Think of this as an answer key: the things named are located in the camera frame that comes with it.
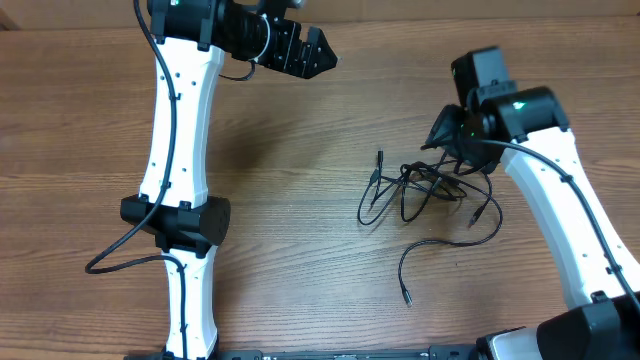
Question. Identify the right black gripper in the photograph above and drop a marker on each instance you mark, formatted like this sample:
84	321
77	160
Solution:
451	123

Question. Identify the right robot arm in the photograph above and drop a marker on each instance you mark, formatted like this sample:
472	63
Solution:
528	133

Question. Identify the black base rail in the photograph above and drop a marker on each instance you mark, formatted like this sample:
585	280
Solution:
434	352

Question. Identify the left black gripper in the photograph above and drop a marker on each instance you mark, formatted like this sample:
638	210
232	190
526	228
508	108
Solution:
286	61

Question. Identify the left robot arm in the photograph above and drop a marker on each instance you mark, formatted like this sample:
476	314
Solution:
190	40

